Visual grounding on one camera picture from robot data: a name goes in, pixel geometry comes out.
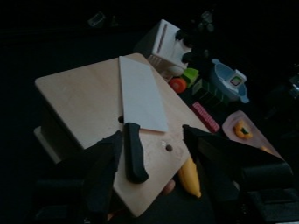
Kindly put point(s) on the wooden cutting board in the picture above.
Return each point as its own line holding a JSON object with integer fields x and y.
{"x": 86, "y": 96}

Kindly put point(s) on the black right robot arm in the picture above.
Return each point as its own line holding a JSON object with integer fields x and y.
{"x": 192, "y": 40}

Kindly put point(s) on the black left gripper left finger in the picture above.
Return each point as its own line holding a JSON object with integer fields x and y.
{"x": 101, "y": 172}

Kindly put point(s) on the red tomato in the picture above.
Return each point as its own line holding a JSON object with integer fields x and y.
{"x": 177, "y": 85}

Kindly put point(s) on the light green toy vegetable piece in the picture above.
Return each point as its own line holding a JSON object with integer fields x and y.
{"x": 191, "y": 76}

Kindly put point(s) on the pink plate with food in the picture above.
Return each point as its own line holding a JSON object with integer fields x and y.
{"x": 255, "y": 137}

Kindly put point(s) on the white round toy piece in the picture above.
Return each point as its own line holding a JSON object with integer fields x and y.
{"x": 175, "y": 71}

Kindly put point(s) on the dark green toy cucumber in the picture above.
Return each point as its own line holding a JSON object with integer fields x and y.
{"x": 209, "y": 94}

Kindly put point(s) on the red striped toy bacon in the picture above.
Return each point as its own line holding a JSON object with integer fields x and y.
{"x": 205, "y": 117}

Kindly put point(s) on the white square toy food piece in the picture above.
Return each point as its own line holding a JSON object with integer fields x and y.
{"x": 236, "y": 80}

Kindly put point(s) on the peach coloured toy piece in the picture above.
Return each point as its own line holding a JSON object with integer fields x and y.
{"x": 168, "y": 187}

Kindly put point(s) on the light blue toy colander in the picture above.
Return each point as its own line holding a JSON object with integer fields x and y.
{"x": 224, "y": 87}

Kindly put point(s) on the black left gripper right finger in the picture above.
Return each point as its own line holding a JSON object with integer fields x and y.
{"x": 229, "y": 163}

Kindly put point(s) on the yellow toy banana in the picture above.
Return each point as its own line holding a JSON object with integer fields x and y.
{"x": 189, "y": 178}

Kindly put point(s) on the white toy knife block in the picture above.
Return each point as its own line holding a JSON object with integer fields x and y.
{"x": 165, "y": 45}

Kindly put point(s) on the small grey clear object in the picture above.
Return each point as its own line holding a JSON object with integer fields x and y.
{"x": 96, "y": 19}

